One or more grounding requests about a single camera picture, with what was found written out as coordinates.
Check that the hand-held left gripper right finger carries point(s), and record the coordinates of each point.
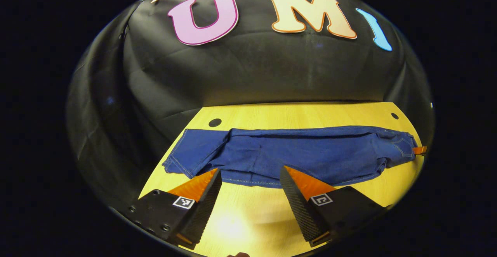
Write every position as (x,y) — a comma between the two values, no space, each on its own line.
(301,210)

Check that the blue denim jeans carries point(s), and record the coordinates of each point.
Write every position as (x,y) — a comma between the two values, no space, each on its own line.
(295,156)

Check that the black backdrop cloth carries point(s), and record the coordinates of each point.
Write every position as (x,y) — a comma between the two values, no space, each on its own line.
(248,74)

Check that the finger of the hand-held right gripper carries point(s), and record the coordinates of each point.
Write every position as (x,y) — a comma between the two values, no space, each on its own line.
(420,150)

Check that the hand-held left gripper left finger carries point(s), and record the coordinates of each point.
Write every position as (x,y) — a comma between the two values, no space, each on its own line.
(200,214)

